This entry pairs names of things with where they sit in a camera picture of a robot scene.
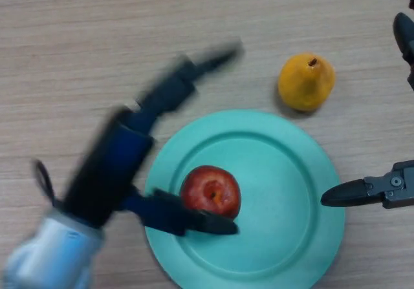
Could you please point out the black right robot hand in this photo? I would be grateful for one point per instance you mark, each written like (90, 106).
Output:
(398, 185)

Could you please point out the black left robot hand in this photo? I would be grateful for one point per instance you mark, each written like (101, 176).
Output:
(106, 172)

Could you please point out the red apple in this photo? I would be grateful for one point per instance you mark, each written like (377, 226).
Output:
(207, 188)

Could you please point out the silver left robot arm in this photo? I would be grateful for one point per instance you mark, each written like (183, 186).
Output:
(51, 256)

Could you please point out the green round plate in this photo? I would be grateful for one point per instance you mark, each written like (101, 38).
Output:
(278, 211)

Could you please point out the yellow pear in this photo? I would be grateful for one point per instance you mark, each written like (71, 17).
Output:
(305, 87)

